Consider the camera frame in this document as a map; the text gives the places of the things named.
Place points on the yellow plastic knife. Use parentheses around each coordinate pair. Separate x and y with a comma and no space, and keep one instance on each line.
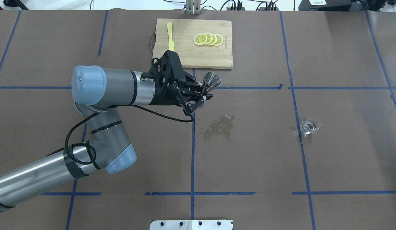
(171,43)

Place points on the bamboo cutting board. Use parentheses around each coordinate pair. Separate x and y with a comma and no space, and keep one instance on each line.
(191,55)

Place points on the steel jigger measuring cup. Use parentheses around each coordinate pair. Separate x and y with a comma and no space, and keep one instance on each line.
(211,81)

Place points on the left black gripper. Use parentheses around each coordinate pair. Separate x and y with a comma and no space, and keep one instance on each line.
(165,95)

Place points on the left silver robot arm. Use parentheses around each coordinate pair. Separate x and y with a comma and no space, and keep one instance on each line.
(100,141)

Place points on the aluminium frame post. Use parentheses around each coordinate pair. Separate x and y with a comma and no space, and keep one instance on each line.
(193,7)

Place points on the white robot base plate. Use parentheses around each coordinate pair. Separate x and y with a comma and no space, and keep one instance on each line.
(221,224)

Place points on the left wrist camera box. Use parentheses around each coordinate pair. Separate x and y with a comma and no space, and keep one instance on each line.
(167,62)

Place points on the clear glass shaker cup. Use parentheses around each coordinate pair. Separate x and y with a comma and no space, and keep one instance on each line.
(309,126)

